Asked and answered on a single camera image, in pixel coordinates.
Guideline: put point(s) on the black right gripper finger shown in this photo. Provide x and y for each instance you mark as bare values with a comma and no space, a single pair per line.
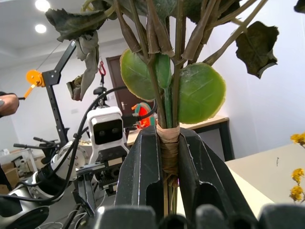
205,167

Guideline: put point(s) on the yellow dried flower bouquet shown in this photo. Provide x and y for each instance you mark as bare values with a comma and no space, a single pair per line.
297,176

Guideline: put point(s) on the black metal gantry stand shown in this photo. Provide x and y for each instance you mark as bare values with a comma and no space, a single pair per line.
56,90

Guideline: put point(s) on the red carabiner hook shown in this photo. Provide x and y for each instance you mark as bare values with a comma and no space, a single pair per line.
102,68

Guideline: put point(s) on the orange hand winch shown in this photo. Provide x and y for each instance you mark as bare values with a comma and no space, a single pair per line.
34,78

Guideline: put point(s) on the green leaf flower bouquet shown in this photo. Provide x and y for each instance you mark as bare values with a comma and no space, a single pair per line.
200,95

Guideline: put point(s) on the orange and teal toy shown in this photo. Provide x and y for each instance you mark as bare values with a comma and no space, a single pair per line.
144,114

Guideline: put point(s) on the wooden desk with black frame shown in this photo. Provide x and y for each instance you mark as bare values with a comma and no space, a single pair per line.
214,133

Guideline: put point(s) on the brown wooden door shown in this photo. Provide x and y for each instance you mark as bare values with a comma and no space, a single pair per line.
116,81

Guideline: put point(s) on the person's bare hand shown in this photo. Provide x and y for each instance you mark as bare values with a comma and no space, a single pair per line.
8,105

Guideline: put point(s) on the brown cardboard box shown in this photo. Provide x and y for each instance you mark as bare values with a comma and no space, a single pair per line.
10,176

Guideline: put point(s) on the round ceiling light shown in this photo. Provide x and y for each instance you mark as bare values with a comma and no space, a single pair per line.
40,28
42,4

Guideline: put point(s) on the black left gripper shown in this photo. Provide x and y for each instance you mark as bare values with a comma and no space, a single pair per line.
110,171

